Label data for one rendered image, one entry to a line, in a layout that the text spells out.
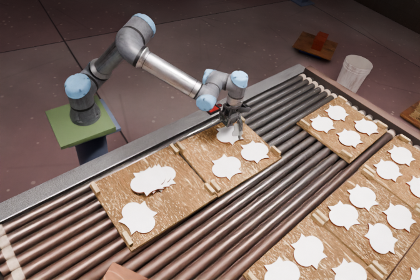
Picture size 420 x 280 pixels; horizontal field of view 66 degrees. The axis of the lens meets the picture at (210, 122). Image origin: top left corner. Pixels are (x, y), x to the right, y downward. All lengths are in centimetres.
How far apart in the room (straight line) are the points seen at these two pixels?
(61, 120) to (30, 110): 152
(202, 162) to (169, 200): 26
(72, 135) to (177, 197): 63
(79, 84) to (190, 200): 75
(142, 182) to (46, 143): 168
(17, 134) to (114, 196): 183
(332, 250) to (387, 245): 24
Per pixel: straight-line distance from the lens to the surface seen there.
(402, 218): 169
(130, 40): 133
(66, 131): 174
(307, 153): 174
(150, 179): 141
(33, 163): 286
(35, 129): 312
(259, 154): 160
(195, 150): 156
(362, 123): 204
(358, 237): 153
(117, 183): 144
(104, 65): 162
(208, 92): 131
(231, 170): 150
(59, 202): 146
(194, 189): 142
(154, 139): 163
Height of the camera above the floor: 211
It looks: 43 degrees down
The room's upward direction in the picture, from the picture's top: 10 degrees clockwise
